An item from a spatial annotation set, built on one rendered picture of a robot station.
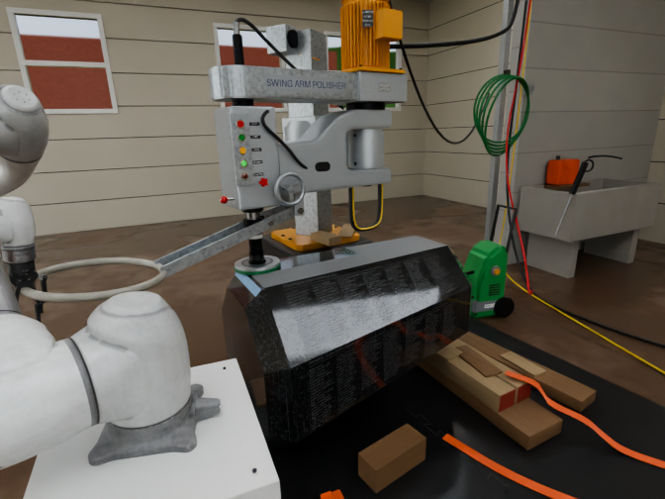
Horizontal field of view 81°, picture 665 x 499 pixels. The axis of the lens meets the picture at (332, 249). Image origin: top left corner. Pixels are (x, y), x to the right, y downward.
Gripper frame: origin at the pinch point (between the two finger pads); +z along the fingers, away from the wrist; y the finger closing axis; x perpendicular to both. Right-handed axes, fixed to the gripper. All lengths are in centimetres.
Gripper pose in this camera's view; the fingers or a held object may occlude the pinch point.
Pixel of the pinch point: (29, 316)
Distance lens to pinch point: 174.5
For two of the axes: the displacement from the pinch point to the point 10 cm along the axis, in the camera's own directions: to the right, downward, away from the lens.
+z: -0.5, 9.7, 2.5
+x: -7.5, -2.0, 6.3
